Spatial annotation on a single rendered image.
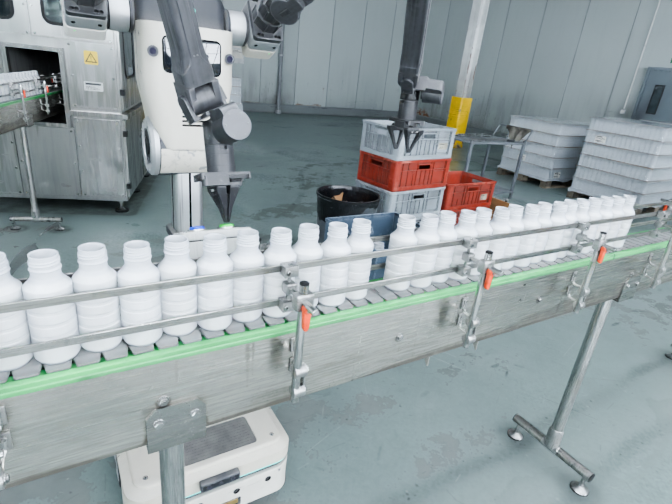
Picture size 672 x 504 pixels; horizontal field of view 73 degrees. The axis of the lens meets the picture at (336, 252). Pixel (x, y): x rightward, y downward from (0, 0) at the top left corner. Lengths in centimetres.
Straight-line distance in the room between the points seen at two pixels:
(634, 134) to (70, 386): 703
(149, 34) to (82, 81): 313
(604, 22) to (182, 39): 1179
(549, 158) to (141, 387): 750
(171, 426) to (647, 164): 682
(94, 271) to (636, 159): 694
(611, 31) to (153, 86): 1151
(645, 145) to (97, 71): 633
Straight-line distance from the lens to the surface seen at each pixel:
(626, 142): 730
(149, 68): 128
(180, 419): 86
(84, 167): 451
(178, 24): 90
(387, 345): 102
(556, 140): 790
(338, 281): 87
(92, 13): 130
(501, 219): 117
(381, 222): 173
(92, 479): 199
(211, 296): 78
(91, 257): 73
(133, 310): 76
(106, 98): 436
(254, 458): 164
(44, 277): 73
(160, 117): 129
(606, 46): 1226
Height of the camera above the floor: 144
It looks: 22 degrees down
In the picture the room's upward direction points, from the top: 7 degrees clockwise
